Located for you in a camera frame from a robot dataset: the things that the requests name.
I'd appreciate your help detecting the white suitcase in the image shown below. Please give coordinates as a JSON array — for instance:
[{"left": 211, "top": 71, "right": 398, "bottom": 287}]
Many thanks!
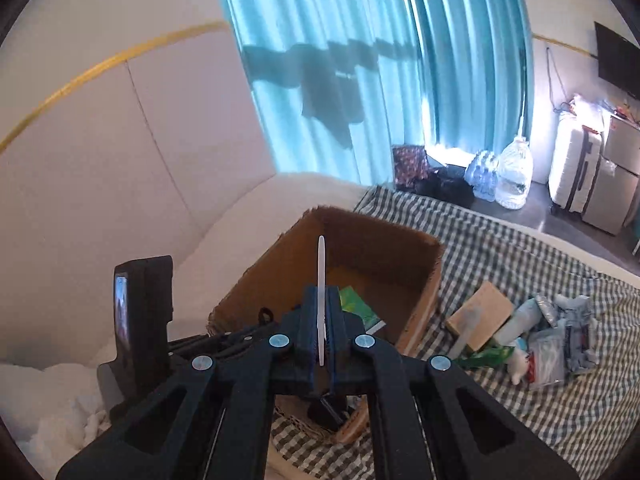
[{"left": 547, "top": 112, "right": 608, "bottom": 218}]

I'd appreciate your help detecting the white bottle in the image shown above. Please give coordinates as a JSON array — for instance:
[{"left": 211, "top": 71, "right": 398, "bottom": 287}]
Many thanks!
[{"left": 495, "top": 297, "right": 543, "bottom": 348}]

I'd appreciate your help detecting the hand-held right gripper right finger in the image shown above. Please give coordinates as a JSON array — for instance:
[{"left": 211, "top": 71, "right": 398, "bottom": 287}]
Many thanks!
[{"left": 322, "top": 287, "right": 581, "bottom": 480}]

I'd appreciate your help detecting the checked cloth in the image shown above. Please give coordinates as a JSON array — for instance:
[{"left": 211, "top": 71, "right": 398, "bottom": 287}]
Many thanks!
[{"left": 270, "top": 185, "right": 640, "bottom": 480}]

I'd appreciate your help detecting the clear plastic bag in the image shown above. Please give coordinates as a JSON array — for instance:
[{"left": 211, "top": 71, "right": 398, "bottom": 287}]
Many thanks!
[{"left": 527, "top": 330, "right": 568, "bottom": 391}]

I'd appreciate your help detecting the white fluffy blanket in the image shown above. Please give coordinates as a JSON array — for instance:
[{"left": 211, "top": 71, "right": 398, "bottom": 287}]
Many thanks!
[{"left": 0, "top": 360, "right": 112, "bottom": 467}]

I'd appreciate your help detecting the pack of water bottles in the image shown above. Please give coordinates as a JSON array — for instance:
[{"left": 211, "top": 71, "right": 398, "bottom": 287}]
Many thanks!
[{"left": 464, "top": 150, "right": 501, "bottom": 202}]

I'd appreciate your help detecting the small white figurine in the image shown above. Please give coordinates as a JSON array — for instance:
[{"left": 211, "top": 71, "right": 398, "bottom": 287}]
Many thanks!
[{"left": 507, "top": 347, "right": 533, "bottom": 386}]

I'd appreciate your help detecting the black television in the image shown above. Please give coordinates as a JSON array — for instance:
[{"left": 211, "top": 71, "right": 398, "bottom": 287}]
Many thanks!
[{"left": 594, "top": 21, "right": 640, "bottom": 101}]

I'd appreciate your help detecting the black bag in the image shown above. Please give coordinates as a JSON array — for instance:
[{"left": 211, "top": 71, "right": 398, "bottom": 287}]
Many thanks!
[{"left": 415, "top": 165, "right": 475, "bottom": 208}]

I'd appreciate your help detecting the light blue sheer curtain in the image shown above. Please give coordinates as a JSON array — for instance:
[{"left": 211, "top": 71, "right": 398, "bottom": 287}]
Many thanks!
[{"left": 210, "top": 0, "right": 431, "bottom": 186}]

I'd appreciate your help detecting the silver fridge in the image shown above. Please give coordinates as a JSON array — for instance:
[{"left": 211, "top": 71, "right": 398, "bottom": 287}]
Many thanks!
[{"left": 582, "top": 112, "right": 640, "bottom": 236}]

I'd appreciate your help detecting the white mop handle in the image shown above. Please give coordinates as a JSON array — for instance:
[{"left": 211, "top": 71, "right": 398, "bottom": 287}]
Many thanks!
[{"left": 515, "top": 55, "right": 532, "bottom": 141}]

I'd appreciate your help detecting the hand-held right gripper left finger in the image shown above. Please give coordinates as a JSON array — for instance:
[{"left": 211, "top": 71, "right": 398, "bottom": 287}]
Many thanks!
[{"left": 55, "top": 285, "right": 323, "bottom": 480}]

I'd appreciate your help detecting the silver foil packet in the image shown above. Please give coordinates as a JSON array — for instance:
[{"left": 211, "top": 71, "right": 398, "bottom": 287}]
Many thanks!
[{"left": 535, "top": 294, "right": 558, "bottom": 326}]

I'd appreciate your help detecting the clear water jug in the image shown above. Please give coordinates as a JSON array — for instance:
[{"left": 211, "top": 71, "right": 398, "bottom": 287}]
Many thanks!
[{"left": 495, "top": 135, "right": 535, "bottom": 210}]

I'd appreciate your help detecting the blue patterned packet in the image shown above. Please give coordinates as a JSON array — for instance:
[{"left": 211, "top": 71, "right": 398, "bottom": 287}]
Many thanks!
[{"left": 557, "top": 295, "right": 601, "bottom": 373}]

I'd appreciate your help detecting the green medicine box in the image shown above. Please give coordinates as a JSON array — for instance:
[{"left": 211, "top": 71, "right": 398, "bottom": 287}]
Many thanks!
[{"left": 339, "top": 286, "right": 387, "bottom": 333}]

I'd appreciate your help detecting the teal curtain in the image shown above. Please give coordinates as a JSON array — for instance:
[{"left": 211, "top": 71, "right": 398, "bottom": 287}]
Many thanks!
[{"left": 395, "top": 0, "right": 535, "bottom": 161}]

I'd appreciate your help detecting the dark patterned bag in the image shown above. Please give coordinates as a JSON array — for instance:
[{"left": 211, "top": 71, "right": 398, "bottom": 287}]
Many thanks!
[{"left": 391, "top": 144, "right": 432, "bottom": 192}]

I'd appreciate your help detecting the white plastic tube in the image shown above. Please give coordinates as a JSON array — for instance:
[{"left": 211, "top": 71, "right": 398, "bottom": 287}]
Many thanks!
[{"left": 447, "top": 306, "right": 485, "bottom": 361}]

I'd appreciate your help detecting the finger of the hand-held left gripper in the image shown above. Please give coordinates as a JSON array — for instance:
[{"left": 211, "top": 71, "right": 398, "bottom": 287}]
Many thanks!
[{"left": 167, "top": 309, "right": 283, "bottom": 361}]

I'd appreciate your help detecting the green snack packet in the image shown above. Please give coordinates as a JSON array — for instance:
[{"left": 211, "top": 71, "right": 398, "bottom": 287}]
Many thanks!
[{"left": 457, "top": 340, "right": 516, "bottom": 371}]

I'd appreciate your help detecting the tan medicine box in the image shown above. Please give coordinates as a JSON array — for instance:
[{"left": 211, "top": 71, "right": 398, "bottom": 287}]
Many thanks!
[{"left": 445, "top": 281, "right": 516, "bottom": 352}]

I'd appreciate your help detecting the taped cardboard box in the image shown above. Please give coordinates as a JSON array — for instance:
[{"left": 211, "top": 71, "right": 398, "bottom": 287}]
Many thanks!
[{"left": 207, "top": 205, "right": 446, "bottom": 443}]

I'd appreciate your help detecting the white plastic stick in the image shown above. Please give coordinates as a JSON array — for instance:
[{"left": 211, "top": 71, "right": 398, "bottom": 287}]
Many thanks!
[{"left": 317, "top": 236, "right": 327, "bottom": 367}]

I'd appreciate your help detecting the white plastic bag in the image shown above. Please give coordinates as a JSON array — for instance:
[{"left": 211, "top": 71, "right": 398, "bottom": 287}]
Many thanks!
[{"left": 570, "top": 92, "right": 608, "bottom": 133}]

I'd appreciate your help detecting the black wall cable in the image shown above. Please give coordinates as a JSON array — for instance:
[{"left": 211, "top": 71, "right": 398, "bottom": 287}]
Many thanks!
[{"left": 544, "top": 47, "right": 564, "bottom": 111}]

